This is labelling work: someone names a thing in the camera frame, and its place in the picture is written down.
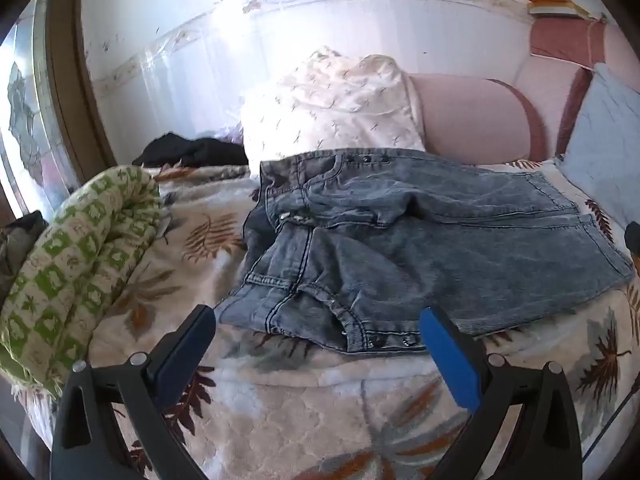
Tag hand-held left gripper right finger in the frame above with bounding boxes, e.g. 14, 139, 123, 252
419, 306, 584, 480

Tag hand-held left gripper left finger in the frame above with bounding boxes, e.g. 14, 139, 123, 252
50, 304, 217, 480

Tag blue denim pants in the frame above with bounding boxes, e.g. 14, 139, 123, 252
215, 149, 636, 356

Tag light blue pillow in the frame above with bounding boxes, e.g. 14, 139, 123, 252
557, 62, 640, 233

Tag green patterned blanket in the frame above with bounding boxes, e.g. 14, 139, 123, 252
0, 165, 163, 397

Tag cream leaf-print blanket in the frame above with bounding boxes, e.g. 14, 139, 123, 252
20, 157, 640, 480

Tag dark grey cloth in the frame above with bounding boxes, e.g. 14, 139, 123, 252
0, 210, 49, 302

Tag black cloth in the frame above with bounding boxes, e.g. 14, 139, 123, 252
132, 131, 250, 168

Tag pink bolster cushion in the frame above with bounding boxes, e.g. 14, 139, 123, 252
409, 73, 547, 165

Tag pink padded headboard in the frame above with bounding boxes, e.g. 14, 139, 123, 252
515, 17, 609, 161

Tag white leaf-print pillow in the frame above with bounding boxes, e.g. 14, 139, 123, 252
240, 46, 427, 179

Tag stained glass door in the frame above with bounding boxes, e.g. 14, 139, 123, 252
0, 0, 117, 221

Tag black cable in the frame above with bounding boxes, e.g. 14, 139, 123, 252
581, 379, 640, 462

